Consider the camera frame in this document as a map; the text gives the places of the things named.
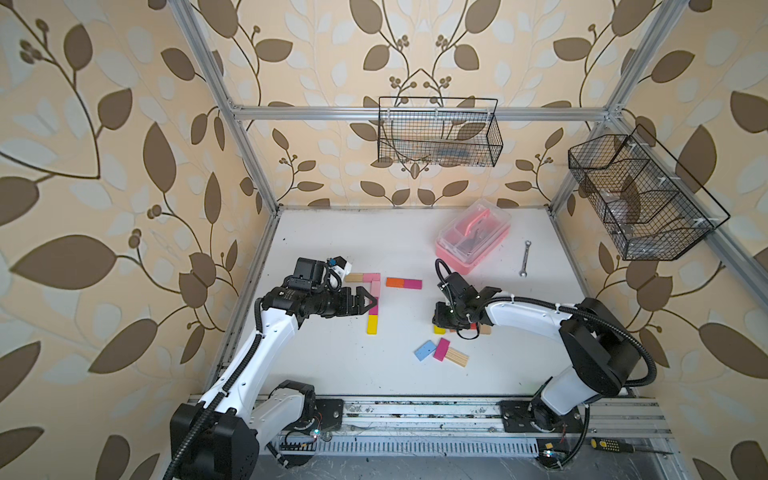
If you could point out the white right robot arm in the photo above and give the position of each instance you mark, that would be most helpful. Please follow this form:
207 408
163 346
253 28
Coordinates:
604 357

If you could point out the ridged wood block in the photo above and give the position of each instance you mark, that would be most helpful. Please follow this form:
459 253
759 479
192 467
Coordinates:
456 357

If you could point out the silver wrench on table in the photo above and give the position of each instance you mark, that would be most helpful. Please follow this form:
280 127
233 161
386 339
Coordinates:
523 269

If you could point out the orange block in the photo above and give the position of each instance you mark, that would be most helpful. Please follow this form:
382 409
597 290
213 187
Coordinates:
393 282

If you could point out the blue block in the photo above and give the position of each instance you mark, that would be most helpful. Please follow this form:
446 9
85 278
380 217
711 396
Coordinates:
425 350

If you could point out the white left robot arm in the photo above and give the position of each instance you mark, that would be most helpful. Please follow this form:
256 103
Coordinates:
246 372

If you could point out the black wire basket right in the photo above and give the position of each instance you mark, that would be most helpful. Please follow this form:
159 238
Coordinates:
652 206

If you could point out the aluminium frame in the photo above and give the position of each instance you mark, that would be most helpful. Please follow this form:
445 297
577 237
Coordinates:
742 265

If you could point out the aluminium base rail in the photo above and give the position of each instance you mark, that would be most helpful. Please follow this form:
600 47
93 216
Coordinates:
455 427

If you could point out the black wire basket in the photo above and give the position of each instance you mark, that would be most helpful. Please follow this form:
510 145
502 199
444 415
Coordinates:
439 130
652 206

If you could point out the pink plastic storage box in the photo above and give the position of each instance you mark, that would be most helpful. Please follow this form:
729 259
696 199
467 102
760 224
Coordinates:
470 237

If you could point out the light pink block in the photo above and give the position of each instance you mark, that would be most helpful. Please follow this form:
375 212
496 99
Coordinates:
376 289

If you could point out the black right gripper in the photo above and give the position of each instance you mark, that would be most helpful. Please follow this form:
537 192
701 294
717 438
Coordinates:
439 320

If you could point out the yellow black screwdriver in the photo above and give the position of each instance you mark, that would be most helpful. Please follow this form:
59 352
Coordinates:
616 446

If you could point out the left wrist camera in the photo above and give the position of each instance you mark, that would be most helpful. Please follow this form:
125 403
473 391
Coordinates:
340 266

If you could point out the thin yellow block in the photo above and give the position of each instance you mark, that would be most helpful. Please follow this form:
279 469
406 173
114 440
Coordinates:
372 325

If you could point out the magenta slanted block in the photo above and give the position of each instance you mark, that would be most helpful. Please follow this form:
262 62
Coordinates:
441 349

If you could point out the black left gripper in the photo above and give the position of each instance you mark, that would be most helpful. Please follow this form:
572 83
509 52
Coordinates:
344 299

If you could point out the black wire basket back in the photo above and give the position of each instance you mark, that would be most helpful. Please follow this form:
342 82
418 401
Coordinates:
439 130

